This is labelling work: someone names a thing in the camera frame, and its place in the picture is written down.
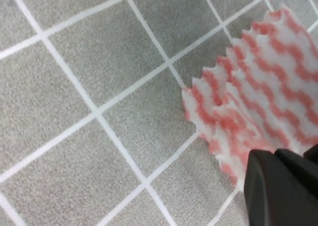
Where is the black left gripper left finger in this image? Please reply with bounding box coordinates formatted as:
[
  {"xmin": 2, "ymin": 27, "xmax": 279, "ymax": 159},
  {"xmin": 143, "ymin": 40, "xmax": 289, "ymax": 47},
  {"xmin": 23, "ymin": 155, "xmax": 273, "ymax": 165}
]
[{"xmin": 243, "ymin": 150, "xmax": 318, "ymax": 226}]

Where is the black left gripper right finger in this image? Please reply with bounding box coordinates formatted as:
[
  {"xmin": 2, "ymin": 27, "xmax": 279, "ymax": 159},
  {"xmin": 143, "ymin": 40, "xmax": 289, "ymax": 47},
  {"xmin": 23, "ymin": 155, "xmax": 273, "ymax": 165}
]
[{"xmin": 274, "ymin": 144, "xmax": 318, "ymax": 199}]

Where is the pink white wavy towel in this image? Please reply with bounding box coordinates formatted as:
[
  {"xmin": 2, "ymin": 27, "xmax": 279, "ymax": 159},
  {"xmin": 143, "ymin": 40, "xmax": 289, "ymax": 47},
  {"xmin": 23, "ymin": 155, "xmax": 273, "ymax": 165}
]
[{"xmin": 182, "ymin": 6, "xmax": 318, "ymax": 190}]

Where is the grey checked tablecloth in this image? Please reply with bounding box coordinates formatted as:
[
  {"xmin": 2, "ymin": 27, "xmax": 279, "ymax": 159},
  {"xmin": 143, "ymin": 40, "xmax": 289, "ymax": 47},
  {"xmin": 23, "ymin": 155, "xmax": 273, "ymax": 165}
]
[{"xmin": 0, "ymin": 0, "xmax": 318, "ymax": 226}]

